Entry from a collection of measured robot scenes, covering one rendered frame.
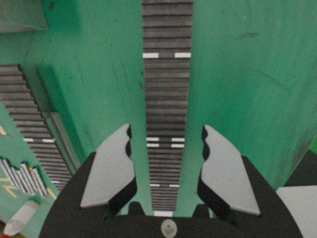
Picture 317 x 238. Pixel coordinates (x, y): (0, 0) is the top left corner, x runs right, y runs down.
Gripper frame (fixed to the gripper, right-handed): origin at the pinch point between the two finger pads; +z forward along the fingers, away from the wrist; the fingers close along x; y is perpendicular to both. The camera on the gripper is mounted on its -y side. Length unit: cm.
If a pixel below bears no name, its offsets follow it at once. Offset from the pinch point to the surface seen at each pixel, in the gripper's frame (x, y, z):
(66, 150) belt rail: -17.7, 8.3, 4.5
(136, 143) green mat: -5.1, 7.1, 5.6
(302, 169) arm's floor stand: 36.9, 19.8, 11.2
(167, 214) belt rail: 0.9, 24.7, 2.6
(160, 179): -0.7, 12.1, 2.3
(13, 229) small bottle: -37.3, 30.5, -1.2
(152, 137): -1.7, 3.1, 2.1
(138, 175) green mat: -5.3, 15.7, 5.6
